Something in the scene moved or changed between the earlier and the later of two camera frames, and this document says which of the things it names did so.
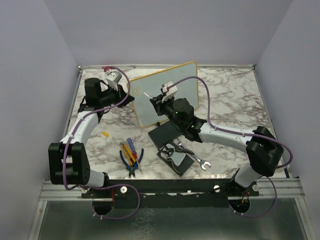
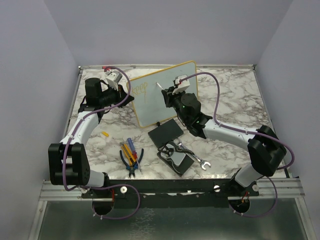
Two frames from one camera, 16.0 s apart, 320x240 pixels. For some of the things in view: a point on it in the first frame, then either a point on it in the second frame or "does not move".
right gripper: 158,105 -> 169,97
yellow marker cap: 105,134 does not move
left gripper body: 118,95 does not move
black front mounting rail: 206,189 does not move
